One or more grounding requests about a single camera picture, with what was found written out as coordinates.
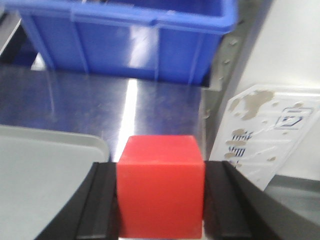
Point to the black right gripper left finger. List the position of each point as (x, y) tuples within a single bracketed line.
[(92, 211)]

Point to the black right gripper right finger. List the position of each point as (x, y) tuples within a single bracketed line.
[(236, 209)]

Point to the red cube block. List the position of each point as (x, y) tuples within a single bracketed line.
[(160, 187)]

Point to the grey metal tray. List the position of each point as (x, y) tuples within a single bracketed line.
[(40, 170)]

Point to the white worn label sign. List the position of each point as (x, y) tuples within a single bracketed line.
[(261, 126)]

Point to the blue plastic bin right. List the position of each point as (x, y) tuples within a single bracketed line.
[(159, 40)]

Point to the metal shelf upright post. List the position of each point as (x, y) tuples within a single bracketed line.
[(227, 54)]

